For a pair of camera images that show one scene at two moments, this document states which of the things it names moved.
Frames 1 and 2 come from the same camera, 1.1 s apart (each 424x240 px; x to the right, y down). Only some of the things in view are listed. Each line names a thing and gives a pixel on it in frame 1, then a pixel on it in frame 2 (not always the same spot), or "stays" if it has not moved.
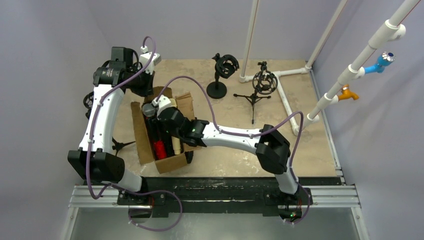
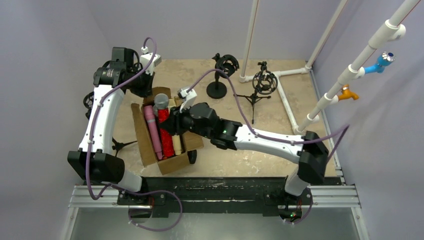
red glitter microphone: [160, 149] → [161, 103]
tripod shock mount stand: [264, 82] stays
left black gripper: [139, 84] stays
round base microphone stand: [226, 65] stays
